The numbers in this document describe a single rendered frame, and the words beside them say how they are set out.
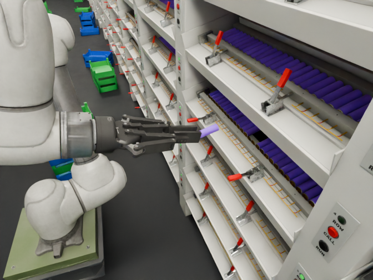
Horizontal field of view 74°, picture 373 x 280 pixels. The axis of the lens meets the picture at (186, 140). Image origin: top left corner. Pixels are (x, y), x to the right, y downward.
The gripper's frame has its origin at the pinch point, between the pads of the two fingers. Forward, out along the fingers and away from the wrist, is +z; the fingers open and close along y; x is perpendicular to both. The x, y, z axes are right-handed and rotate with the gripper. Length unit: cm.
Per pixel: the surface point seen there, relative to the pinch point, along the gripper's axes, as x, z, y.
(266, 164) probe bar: 3.0, 20.2, -9.2
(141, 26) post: -2, 14, 103
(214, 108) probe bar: 3.2, 20.0, 19.5
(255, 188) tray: 7.9, 16.6, -12.2
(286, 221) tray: 7.4, 17.5, -22.8
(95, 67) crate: 72, 7, 231
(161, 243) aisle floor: 86, 19, 23
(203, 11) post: -22.9, 14.0, 33.4
